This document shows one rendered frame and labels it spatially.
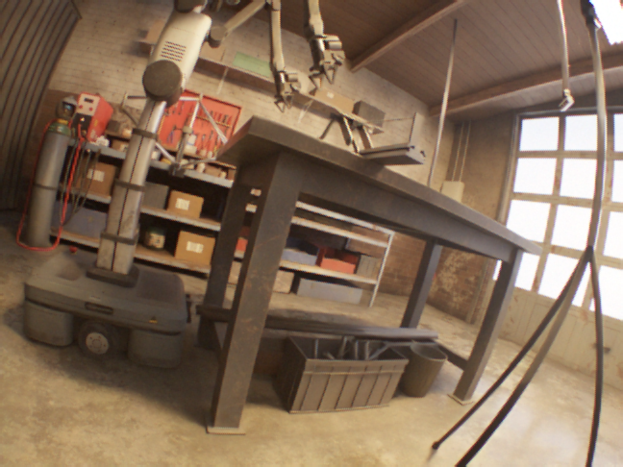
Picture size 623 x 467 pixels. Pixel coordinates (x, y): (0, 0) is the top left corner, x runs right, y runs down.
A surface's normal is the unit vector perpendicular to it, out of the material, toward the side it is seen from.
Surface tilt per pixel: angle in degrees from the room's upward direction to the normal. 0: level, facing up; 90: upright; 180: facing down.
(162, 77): 90
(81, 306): 90
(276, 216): 90
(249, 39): 90
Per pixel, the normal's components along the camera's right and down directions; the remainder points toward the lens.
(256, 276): 0.40, 0.15
